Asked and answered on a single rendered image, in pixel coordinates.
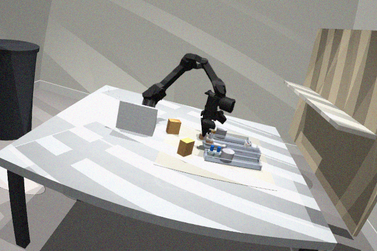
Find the tan cardboard box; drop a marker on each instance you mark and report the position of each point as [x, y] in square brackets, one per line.
[185, 147]
[173, 126]

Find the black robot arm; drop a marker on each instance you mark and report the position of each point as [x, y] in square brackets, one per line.
[157, 91]

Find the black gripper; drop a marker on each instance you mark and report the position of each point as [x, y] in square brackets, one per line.
[206, 122]

